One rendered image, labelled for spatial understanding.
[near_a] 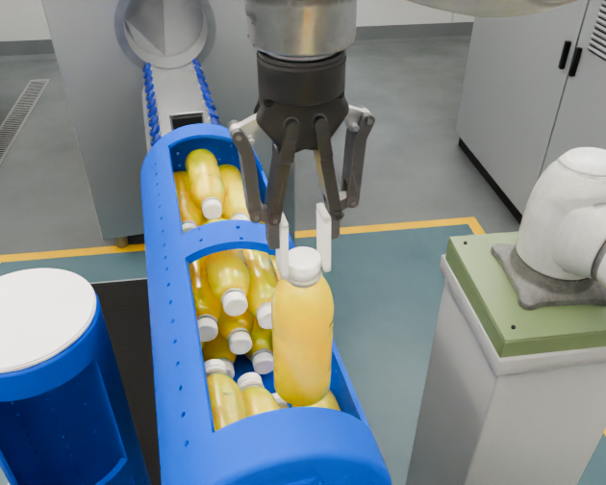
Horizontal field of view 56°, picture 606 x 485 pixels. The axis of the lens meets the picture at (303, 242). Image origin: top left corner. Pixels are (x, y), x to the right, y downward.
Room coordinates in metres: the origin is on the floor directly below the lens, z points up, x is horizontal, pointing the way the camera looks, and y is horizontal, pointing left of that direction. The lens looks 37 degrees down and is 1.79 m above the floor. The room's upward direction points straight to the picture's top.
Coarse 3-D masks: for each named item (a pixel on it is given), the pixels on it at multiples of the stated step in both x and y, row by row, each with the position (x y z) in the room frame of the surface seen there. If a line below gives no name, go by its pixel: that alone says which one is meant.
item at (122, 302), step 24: (96, 288) 1.88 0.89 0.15; (120, 288) 1.88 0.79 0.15; (144, 288) 1.88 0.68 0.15; (120, 312) 1.73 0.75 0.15; (144, 312) 1.73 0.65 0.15; (120, 336) 1.59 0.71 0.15; (144, 336) 1.60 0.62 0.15; (120, 360) 1.47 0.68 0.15; (144, 360) 1.47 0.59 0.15; (144, 384) 1.36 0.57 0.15; (144, 408) 1.25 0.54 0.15; (144, 432) 1.16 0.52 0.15; (144, 456) 1.07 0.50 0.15
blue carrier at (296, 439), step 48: (192, 144) 1.19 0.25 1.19; (144, 192) 1.04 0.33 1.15; (144, 240) 0.92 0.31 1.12; (192, 240) 0.77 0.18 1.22; (240, 240) 0.76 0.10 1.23; (192, 336) 0.56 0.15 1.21; (192, 384) 0.48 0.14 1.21; (336, 384) 0.60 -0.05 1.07; (192, 432) 0.42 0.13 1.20; (240, 432) 0.40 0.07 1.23; (288, 432) 0.39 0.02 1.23; (336, 432) 0.41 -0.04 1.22; (192, 480) 0.36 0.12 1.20; (240, 480) 0.35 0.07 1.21; (288, 480) 0.36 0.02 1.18; (336, 480) 0.37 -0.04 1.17; (384, 480) 0.39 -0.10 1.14
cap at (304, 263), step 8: (296, 248) 0.50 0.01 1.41; (304, 248) 0.50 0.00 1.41; (312, 248) 0.50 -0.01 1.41; (296, 256) 0.48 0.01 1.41; (304, 256) 0.48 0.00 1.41; (312, 256) 0.48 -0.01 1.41; (296, 264) 0.47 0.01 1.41; (304, 264) 0.47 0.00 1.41; (312, 264) 0.47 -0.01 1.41; (320, 264) 0.48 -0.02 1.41; (296, 272) 0.46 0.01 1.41; (304, 272) 0.46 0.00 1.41; (312, 272) 0.47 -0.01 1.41; (304, 280) 0.46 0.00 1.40
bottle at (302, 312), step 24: (288, 288) 0.47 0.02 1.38; (312, 288) 0.47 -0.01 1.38; (288, 312) 0.45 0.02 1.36; (312, 312) 0.45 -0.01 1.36; (288, 336) 0.45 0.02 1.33; (312, 336) 0.45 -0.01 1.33; (288, 360) 0.45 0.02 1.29; (312, 360) 0.45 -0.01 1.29; (288, 384) 0.45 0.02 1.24; (312, 384) 0.45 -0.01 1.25
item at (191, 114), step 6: (174, 114) 1.59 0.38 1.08; (180, 114) 1.59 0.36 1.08; (186, 114) 1.59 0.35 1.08; (192, 114) 1.60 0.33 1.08; (198, 114) 1.60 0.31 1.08; (174, 120) 1.57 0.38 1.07; (180, 120) 1.57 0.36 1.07; (186, 120) 1.58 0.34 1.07; (192, 120) 1.58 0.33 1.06; (198, 120) 1.59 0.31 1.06; (174, 126) 1.57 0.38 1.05; (180, 126) 1.57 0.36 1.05
